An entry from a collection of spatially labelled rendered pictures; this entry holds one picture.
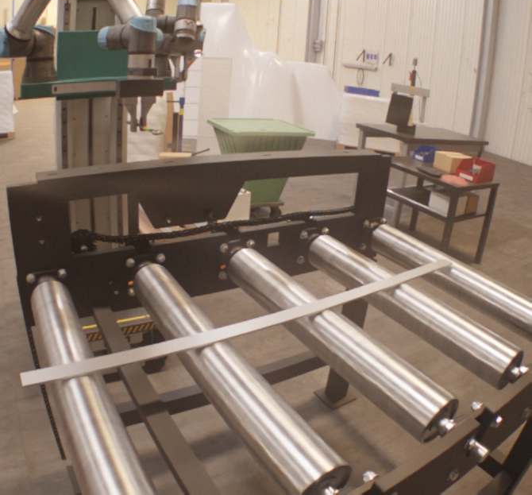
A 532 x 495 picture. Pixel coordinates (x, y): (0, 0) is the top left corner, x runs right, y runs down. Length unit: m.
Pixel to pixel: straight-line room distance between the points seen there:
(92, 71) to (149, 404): 1.43
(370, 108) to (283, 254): 6.58
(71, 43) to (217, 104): 3.22
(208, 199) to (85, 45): 0.97
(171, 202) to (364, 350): 0.66
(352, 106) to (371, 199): 6.30
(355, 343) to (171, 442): 0.44
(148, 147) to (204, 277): 3.28
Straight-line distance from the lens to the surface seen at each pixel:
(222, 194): 1.35
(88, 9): 2.08
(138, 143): 4.59
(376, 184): 1.73
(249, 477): 1.84
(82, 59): 1.98
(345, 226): 1.69
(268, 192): 4.10
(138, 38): 1.26
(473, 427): 0.82
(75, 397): 0.83
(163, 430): 0.93
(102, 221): 2.22
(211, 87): 4.99
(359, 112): 7.99
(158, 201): 1.27
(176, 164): 1.27
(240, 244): 1.42
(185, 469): 0.86
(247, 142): 3.81
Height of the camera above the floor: 1.46
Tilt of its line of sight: 22 degrees down
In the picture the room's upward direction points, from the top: 4 degrees clockwise
